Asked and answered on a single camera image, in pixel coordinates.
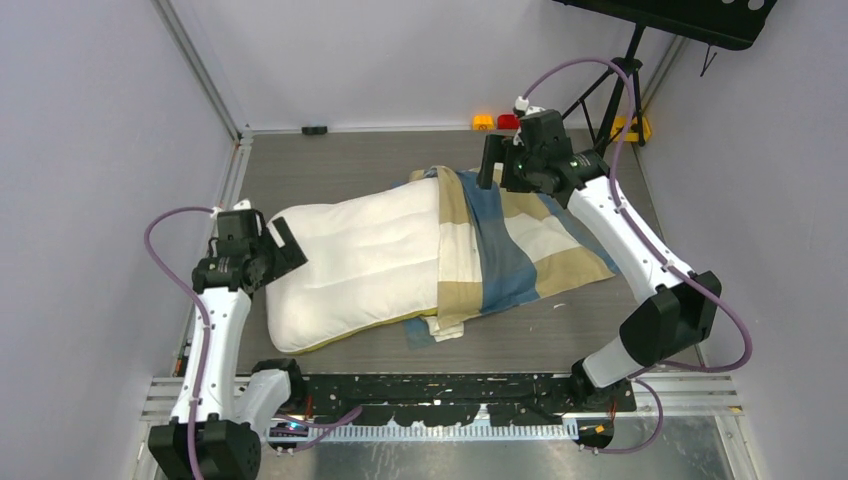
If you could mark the yellow block toy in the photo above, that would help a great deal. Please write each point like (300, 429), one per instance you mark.
(483, 122)

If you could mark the blue tan white checked pillowcase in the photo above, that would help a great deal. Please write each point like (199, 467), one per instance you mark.
(498, 250)

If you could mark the black overhead panel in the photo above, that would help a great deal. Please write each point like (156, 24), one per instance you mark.
(730, 25)

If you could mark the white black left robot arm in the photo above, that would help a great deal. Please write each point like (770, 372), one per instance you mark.
(213, 430)

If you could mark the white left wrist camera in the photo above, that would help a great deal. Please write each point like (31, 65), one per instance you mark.
(239, 206)

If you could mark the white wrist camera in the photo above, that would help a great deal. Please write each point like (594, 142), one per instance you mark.
(523, 107)
(239, 206)

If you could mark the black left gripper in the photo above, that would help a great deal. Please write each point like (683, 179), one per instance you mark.
(287, 258)

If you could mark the yellow box by tripod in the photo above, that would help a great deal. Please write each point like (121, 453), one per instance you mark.
(639, 131)

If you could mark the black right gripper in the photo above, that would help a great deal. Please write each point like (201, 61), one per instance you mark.
(500, 149)

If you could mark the white pillow with yellow edge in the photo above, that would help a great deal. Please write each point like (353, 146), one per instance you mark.
(371, 260)

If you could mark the red block toy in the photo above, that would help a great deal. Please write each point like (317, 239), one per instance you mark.
(508, 121)

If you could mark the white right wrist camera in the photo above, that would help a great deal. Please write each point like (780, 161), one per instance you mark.
(523, 107)

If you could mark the small black wall object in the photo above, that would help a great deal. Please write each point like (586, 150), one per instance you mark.
(316, 130)

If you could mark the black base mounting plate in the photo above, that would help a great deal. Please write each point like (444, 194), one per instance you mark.
(441, 400)

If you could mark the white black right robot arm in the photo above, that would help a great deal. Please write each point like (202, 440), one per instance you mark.
(674, 312)

